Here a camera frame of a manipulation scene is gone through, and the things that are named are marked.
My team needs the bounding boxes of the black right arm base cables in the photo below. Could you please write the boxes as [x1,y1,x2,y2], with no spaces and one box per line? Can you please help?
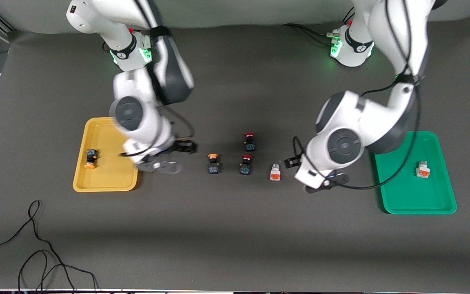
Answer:
[129,24,156,53]

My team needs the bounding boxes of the black arm base cables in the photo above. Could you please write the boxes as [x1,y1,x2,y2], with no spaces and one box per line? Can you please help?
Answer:
[282,8,356,47]
[129,24,156,53]

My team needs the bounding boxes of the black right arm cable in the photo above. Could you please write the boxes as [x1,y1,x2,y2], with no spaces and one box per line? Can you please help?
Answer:
[120,0,197,158]

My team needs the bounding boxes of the yellow plastic tray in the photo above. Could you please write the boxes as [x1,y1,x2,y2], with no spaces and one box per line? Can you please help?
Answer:
[73,117,140,192]

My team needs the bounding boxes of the black cable on table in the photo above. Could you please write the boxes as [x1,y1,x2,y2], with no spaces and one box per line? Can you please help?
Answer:
[0,200,99,293]

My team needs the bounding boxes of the green plastic tray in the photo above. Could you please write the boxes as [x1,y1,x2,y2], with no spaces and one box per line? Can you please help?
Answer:
[374,131,457,215]

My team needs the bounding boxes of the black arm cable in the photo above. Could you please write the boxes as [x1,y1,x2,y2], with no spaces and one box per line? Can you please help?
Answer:
[292,0,423,191]
[120,0,197,158]

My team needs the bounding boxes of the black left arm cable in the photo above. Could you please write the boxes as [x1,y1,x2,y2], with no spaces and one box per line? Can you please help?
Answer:
[292,0,423,191]

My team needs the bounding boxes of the dark grey table mat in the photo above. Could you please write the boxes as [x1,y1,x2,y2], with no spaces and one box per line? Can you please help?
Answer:
[0,16,470,293]

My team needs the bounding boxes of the black left arm base cables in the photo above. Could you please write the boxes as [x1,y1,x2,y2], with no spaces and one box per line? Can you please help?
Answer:
[282,8,356,47]

